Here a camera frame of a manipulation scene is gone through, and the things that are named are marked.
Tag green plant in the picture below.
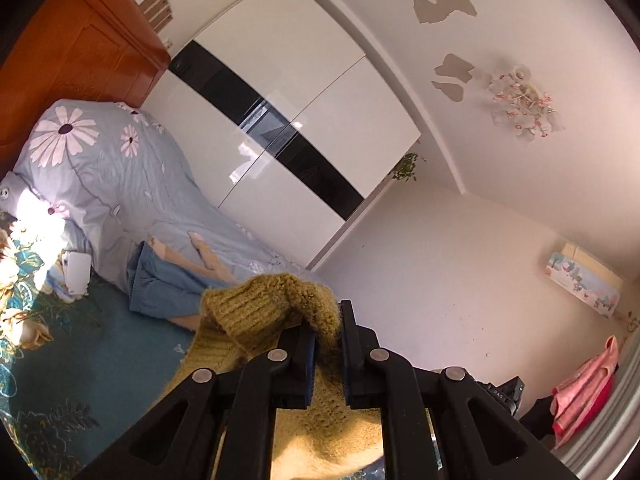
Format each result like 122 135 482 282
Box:
389 152 427 184

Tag black tripod device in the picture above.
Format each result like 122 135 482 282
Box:
465 376 527 417

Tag pink cloth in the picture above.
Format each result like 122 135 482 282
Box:
551 335 621 450

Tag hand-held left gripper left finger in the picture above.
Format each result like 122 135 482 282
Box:
84 329 317 480

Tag teal floral bed sheet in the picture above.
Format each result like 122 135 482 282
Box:
0 210 202 463

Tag olive green knit sweater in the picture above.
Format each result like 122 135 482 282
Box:
155 272 387 480

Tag flower-shaped ceiling lamp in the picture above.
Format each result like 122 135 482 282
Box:
481 63 566 144

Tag light blue floral quilt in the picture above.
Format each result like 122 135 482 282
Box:
0 99 327 292

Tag beige garment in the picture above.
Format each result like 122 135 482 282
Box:
149 231 240 285

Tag blue shorts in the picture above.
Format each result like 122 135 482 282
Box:
126 241 210 317

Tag dark cloth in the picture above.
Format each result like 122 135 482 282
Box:
517 396 559 444

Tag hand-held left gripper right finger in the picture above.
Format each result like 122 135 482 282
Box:
339 300 572 480

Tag wooden headboard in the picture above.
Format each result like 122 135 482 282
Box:
0 0 172 177

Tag white wardrobe with black stripe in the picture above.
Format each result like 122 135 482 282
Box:
142 0 422 272

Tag air conditioner with printed cover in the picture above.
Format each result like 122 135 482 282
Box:
545 242 625 320

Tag white box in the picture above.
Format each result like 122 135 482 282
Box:
60 251 92 297

